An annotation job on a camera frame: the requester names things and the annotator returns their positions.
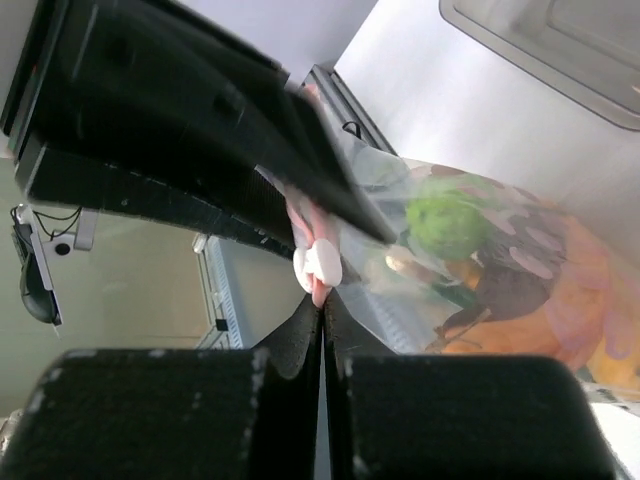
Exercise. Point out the aluminium table edge rail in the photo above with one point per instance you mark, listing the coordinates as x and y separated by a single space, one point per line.
344 105

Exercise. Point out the red yellow mango slice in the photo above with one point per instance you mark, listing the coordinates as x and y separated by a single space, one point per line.
546 285

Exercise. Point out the green onion stalks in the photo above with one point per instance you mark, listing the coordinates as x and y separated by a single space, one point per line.
454 291

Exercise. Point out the white slotted cable duct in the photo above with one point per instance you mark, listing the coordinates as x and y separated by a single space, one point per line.
223 332

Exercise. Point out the clear zip top bag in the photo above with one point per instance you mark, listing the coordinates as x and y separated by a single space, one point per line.
386 286

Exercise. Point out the clear plastic food bin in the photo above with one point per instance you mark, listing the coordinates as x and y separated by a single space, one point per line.
586 50

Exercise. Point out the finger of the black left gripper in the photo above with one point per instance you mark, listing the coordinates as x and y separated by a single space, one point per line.
245 208
129 83

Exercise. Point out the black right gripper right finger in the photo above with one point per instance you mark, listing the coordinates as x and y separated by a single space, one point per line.
453 416

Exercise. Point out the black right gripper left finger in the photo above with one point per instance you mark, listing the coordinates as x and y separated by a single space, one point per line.
176 413

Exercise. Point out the green lime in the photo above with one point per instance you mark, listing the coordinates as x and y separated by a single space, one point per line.
448 225

